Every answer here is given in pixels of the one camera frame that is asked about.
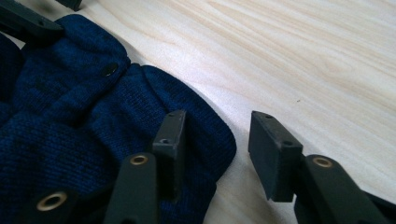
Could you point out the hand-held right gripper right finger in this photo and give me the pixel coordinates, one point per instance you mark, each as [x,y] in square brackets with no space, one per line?
[274,155]

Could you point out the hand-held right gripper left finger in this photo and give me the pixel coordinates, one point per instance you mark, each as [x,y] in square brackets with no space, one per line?
[169,146]

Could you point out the dark blue knit garment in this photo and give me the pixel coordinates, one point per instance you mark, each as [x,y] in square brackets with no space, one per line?
[77,124]

